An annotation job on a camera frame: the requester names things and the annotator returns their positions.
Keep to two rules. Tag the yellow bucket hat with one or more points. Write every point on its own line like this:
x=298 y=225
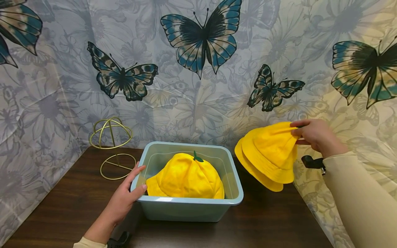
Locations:
x=266 y=155

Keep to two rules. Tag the person's right forearm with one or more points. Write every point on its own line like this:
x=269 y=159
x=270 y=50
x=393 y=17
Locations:
x=363 y=203

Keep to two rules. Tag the person's left index finger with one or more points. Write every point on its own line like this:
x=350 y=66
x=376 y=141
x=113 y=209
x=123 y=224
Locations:
x=135 y=174

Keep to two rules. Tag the person's left thumb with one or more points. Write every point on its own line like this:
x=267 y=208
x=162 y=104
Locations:
x=139 y=191

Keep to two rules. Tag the yellow hat with green stem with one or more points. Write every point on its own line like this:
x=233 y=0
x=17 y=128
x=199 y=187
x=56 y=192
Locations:
x=185 y=177

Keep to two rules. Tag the person's right index finger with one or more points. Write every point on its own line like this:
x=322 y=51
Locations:
x=300 y=123

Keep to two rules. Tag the person's left forearm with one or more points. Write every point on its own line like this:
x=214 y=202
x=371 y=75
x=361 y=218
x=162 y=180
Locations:
x=96 y=232

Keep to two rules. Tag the person's left hand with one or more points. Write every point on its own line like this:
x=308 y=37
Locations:
x=119 y=203

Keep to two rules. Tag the light blue plastic bin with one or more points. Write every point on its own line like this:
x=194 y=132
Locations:
x=189 y=206

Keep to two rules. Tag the person's right hand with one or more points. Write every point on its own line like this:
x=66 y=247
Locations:
x=316 y=136

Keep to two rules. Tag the person's right thumb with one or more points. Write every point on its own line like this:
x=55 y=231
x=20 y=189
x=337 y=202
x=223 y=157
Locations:
x=298 y=131

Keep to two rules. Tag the black wrist band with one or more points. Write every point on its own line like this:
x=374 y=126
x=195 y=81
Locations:
x=119 y=240
x=313 y=162

